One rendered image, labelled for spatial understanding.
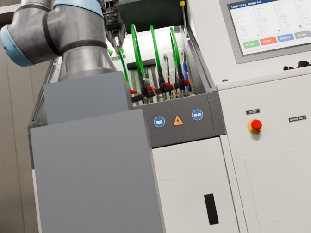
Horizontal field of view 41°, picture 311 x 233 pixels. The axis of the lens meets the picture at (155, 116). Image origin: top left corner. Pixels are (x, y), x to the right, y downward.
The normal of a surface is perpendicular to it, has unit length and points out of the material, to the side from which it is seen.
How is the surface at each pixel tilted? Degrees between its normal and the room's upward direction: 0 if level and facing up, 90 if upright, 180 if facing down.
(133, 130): 90
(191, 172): 90
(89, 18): 90
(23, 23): 68
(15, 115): 90
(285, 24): 76
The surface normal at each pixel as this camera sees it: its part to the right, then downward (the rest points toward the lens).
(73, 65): -0.33, -0.43
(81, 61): -0.12, -0.47
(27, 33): -0.28, -0.04
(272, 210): -0.06, -0.19
